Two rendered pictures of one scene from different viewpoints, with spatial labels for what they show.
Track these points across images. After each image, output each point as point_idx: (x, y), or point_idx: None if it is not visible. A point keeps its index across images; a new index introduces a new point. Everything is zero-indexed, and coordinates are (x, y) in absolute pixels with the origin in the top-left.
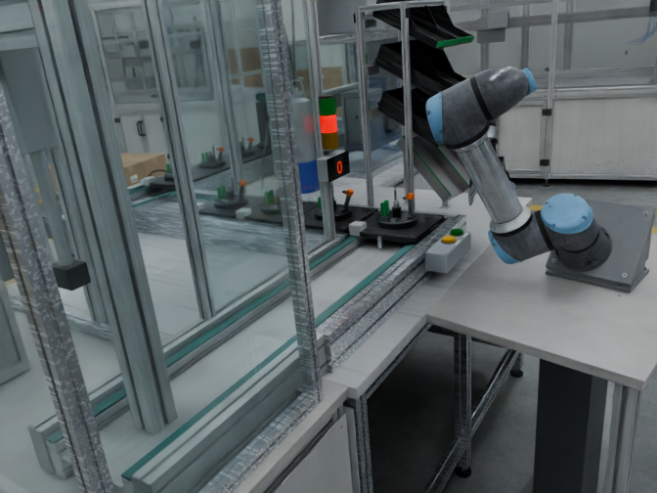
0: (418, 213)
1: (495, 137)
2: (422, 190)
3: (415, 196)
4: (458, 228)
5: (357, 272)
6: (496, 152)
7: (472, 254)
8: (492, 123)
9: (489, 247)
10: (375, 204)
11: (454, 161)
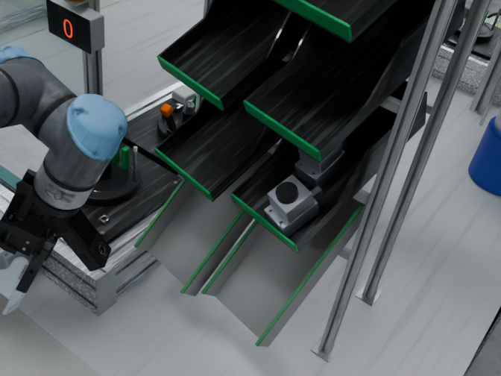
0: (133, 216)
1: (35, 189)
2: (470, 348)
3: (423, 321)
4: (65, 265)
5: (4, 141)
6: (19, 207)
7: (35, 306)
8: (45, 163)
9: (51, 341)
10: (373, 248)
11: (296, 276)
